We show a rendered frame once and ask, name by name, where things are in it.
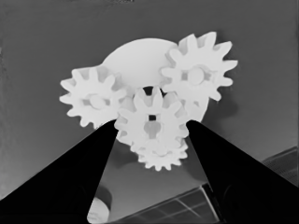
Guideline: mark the small white toothed gear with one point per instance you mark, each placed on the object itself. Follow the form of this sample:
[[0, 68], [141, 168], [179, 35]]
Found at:
[[194, 56], [174, 157], [169, 127], [81, 107]]

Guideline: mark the large thick white disc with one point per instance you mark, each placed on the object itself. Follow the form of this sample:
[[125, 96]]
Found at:
[[98, 213]]

